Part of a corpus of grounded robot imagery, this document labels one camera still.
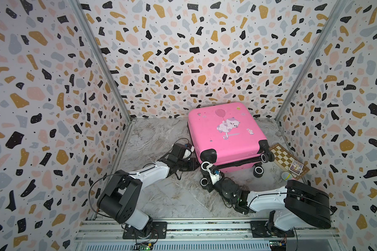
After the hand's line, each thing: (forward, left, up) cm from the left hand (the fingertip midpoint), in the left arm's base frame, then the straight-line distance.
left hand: (202, 165), depth 86 cm
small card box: (+1, -55, -6) cm, 56 cm away
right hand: (-6, -1, +4) cm, 7 cm away
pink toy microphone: (-4, -48, -7) cm, 48 cm away
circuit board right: (-36, -33, -11) cm, 50 cm away
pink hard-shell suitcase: (+12, -16, +10) cm, 22 cm away
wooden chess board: (+8, -51, -7) cm, 52 cm away
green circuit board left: (-35, +27, -10) cm, 45 cm away
